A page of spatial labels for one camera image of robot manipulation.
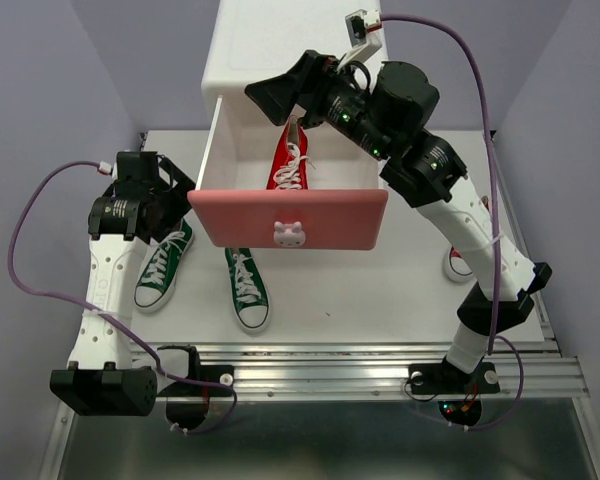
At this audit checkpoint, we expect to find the green sneaker left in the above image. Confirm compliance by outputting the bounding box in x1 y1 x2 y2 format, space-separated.
134 219 195 314

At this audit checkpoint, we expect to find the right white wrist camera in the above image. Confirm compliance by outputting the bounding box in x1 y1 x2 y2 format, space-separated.
337 9 383 71

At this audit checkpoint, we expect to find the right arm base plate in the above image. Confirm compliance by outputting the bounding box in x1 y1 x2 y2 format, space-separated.
408 360 500 396

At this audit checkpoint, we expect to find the pink bunny drawer knob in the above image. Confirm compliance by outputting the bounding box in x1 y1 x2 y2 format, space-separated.
273 221 306 248

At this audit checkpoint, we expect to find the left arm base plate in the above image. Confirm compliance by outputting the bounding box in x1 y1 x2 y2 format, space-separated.
152 364 235 399

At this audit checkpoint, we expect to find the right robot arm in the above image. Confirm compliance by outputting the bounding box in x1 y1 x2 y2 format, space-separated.
244 50 552 390

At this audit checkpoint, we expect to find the pink front drawer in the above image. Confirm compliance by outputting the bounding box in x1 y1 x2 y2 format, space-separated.
188 105 388 250

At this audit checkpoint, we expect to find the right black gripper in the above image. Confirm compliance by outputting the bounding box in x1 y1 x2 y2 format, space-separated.
244 51 395 163

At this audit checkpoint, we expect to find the green sneaker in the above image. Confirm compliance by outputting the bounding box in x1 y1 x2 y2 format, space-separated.
224 248 270 335
134 219 195 314

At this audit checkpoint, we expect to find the white shoe cabinet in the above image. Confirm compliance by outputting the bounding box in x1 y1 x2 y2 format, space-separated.
201 0 381 123

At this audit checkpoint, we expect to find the aluminium rail frame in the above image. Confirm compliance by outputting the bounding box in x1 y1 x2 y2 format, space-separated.
37 129 600 480

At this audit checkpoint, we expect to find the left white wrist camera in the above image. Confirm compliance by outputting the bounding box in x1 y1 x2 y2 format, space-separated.
97 162 115 176

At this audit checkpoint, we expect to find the red sneaker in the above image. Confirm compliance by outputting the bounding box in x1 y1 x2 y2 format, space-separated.
442 246 474 284
266 116 311 190

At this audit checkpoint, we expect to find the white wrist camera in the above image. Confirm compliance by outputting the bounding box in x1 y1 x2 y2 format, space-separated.
337 9 383 71
97 162 115 176

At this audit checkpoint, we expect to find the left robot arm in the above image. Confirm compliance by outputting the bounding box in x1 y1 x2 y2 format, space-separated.
50 151 195 416

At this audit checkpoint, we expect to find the green sneaker centre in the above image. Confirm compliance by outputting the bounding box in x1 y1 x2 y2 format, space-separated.
224 248 270 335

